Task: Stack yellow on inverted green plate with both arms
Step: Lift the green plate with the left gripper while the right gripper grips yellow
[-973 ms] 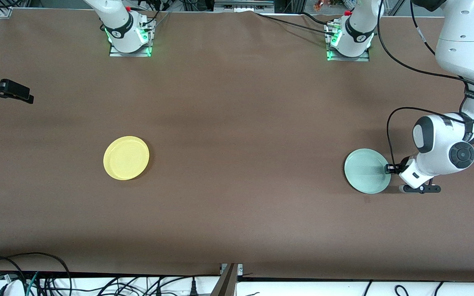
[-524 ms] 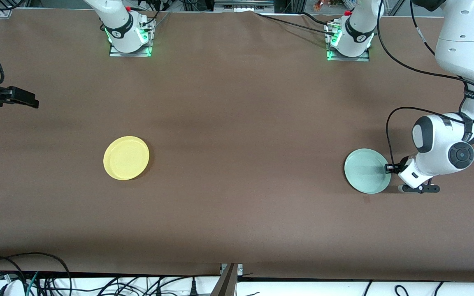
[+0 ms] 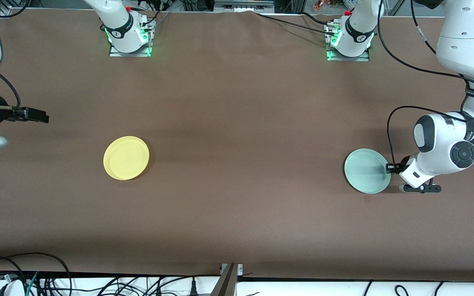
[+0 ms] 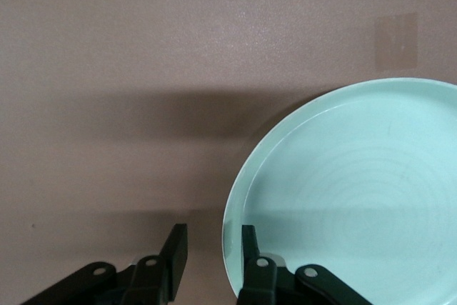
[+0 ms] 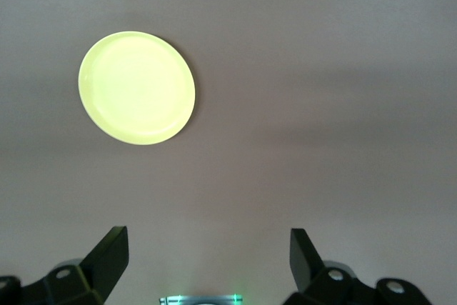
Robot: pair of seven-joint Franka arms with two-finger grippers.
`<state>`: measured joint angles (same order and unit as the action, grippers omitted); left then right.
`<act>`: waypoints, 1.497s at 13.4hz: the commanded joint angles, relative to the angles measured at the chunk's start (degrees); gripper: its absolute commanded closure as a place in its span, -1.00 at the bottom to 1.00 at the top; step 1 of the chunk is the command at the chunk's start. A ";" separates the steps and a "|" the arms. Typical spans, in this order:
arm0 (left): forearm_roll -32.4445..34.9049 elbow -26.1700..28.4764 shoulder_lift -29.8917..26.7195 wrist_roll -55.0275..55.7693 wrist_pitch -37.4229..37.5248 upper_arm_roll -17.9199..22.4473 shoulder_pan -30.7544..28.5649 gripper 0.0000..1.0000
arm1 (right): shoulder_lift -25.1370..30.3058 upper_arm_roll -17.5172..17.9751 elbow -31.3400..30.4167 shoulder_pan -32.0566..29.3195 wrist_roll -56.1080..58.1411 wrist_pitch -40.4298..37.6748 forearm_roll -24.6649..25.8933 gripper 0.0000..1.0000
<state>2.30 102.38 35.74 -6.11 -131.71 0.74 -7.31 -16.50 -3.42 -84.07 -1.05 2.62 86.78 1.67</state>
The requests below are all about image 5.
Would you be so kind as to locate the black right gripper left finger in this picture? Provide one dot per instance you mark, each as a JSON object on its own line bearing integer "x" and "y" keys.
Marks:
{"x": 96, "y": 273}

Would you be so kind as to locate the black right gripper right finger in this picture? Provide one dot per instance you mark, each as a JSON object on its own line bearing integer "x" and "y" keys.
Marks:
{"x": 314, "y": 276}

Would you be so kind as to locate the yellow round plate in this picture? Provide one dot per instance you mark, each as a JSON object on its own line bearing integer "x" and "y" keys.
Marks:
{"x": 137, "y": 89}

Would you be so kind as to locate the brown table cover sheet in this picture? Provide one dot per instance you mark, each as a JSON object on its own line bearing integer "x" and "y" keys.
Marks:
{"x": 321, "y": 105}

